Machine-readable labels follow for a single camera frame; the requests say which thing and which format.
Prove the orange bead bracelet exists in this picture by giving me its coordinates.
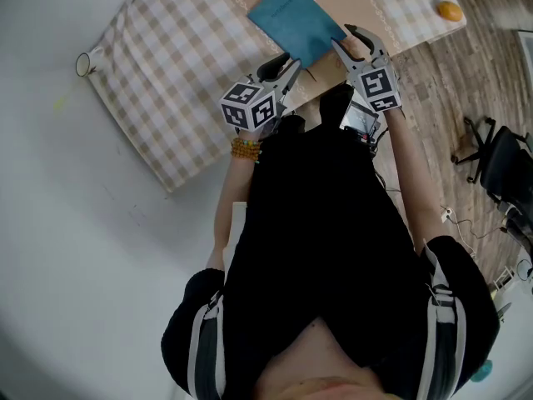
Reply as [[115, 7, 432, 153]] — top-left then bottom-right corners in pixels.
[[230, 137, 263, 164]]

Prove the white wire rack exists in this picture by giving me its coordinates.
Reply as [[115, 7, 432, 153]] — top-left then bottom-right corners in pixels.
[[492, 264, 520, 296]]

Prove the blue-covered notebook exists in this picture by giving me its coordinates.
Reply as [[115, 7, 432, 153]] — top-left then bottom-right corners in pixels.
[[247, 0, 348, 70]]

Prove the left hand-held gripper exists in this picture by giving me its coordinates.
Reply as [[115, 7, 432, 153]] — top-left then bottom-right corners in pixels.
[[219, 52, 302, 133]]

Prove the person's black garment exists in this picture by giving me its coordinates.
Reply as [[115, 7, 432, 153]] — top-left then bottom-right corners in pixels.
[[161, 114, 501, 400]]

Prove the person's left forearm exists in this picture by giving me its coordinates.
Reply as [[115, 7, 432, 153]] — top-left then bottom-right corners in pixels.
[[207, 156, 257, 273]]

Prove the white floor cable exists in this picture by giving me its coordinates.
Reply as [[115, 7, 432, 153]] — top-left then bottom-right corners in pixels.
[[451, 217, 481, 263]]

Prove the right grey harness strap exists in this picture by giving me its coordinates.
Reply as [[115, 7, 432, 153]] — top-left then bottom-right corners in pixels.
[[421, 239, 468, 400]]

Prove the thin black cable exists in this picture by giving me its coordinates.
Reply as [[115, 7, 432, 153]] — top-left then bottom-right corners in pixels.
[[372, 127, 403, 196]]

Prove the person's black shoe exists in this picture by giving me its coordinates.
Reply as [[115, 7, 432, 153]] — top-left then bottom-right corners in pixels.
[[318, 83, 356, 132], [277, 115, 307, 135]]

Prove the person's right forearm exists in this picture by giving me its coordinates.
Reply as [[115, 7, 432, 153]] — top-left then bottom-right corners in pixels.
[[385, 108, 445, 252]]

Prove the black office chair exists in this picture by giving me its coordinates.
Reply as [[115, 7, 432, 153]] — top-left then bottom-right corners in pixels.
[[451, 116, 533, 262]]

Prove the checkered beige floral tablecloth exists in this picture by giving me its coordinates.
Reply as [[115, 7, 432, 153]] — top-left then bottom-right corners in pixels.
[[85, 0, 467, 193]]

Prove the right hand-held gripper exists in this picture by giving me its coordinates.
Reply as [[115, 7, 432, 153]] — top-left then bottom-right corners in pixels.
[[331, 23, 403, 114]]

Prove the person's right black shoe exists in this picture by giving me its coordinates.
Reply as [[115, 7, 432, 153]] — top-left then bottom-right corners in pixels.
[[318, 83, 356, 132]]

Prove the black waist device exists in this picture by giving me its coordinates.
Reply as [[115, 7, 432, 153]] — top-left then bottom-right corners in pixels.
[[339, 97, 381, 143]]

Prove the left grey harness strap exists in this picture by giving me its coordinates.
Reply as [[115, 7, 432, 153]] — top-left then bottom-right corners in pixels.
[[186, 292, 227, 400]]

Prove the white enamel mug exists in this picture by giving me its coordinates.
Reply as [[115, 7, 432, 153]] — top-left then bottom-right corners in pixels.
[[74, 46, 106, 79]]

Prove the person's left black shoe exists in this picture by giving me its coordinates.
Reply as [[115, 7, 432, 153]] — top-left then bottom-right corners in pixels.
[[277, 115, 307, 135]]

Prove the orange fruit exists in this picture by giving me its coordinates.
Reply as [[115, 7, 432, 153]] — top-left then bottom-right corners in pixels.
[[436, 0, 465, 23]]

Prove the grey harness strap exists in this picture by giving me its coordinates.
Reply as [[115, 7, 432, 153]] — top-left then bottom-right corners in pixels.
[[186, 292, 227, 400], [421, 239, 468, 400]]

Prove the teal round object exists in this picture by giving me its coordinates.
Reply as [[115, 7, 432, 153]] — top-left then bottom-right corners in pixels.
[[472, 358, 496, 384]]

